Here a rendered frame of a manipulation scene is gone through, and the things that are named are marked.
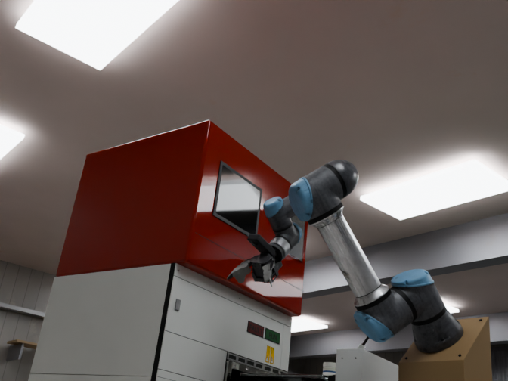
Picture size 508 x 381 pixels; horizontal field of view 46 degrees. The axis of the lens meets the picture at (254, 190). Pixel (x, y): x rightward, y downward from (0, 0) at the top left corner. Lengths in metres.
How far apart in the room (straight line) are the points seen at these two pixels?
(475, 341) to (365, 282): 0.37
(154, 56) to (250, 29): 0.76
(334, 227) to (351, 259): 0.11
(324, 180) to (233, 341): 0.95
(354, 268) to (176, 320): 0.73
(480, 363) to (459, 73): 2.60
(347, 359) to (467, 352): 0.39
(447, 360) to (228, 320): 0.93
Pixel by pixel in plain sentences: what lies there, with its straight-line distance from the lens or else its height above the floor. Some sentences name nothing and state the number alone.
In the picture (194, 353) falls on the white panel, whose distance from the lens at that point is 2.27.
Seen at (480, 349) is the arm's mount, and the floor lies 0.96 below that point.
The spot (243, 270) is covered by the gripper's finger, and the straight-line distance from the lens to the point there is 2.03.
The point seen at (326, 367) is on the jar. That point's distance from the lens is 2.95.
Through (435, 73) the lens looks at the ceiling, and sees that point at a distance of 4.17.
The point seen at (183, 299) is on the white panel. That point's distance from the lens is 2.22.
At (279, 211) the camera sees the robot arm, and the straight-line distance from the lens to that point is 2.11.
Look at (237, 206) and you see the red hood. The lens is 2.45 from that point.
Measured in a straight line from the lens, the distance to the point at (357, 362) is 2.00.
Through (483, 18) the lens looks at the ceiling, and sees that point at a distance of 3.79.
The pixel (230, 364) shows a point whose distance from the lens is 2.42.
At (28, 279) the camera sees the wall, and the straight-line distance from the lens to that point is 10.30.
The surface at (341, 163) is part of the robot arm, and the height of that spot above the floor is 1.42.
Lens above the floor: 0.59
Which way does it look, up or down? 24 degrees up
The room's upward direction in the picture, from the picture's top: 7 degrees clockwise
